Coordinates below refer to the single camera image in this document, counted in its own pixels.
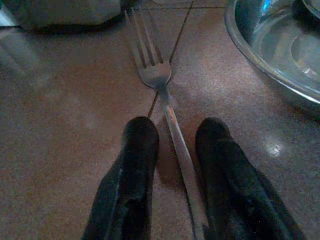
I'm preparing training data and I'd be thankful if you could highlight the steel bowl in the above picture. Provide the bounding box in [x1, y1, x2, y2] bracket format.
[224, 0, 320, 105]

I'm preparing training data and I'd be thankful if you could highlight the metal fork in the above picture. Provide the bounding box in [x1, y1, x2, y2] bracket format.
[124, 7, 210, 240]

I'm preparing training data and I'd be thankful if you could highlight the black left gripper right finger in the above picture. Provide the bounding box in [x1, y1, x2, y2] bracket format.
[194, 117, 306, 240]

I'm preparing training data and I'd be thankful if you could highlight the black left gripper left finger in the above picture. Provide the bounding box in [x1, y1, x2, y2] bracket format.
[81, 116, 160, 240]

